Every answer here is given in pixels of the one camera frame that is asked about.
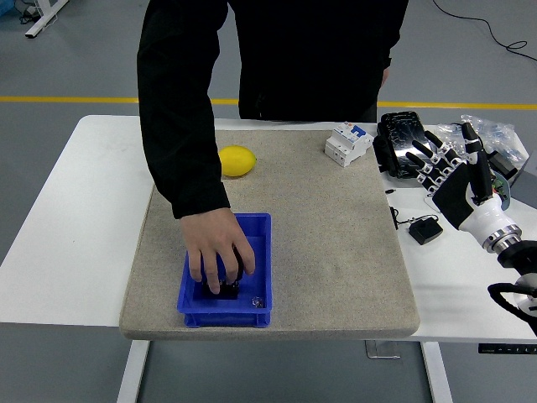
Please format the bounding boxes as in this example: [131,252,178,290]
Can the person's right hand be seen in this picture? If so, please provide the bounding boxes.
[180,207,257,295]

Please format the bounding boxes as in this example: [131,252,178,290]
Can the white and black robot right hand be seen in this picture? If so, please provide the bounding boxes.
[405,121,508,243]

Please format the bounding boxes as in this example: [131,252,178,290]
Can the blue plastic box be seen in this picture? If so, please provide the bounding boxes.
[175,212,274,329]

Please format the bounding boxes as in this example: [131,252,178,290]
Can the black power adapter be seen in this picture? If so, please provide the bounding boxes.
[488,151,519,181]

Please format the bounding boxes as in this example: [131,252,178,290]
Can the clear bag of washers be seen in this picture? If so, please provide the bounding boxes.
[430,122,467,149]

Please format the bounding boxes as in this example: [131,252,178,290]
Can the black wrapped device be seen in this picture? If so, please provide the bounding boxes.
[372,110,437,180]

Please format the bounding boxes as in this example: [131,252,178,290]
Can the person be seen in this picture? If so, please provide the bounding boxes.
[136,0,410,219]

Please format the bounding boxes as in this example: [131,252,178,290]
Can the clear bag of blue parts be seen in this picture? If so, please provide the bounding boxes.
[461,113,529,169]

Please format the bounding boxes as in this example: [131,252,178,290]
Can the white circuit breaker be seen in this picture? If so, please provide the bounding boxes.
[325,121,375,169]

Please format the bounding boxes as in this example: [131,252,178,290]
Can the yellow lemon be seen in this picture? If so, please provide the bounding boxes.
[217,144,258,178]

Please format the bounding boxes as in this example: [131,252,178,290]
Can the grey-brown mat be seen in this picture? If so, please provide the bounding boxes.
[118,128,421,342]

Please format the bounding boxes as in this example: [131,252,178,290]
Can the white table leg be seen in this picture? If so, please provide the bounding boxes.
[116,339,151,403]
[420,342,454,403]

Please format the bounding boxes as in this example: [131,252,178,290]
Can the black table control panel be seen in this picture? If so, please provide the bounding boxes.
[477,343,537,355]

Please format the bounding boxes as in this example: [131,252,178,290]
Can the black plug with cord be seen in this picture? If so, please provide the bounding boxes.
[388,204,445,247]

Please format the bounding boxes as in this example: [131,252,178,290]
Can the black floor cable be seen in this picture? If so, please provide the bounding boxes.
[431,0,537,63]

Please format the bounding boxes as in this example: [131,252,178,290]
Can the metal table bracket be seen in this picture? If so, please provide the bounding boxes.
[363,340,402,360]

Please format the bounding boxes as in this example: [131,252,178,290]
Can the white floor frame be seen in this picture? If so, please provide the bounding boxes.
[23,0,70,39]

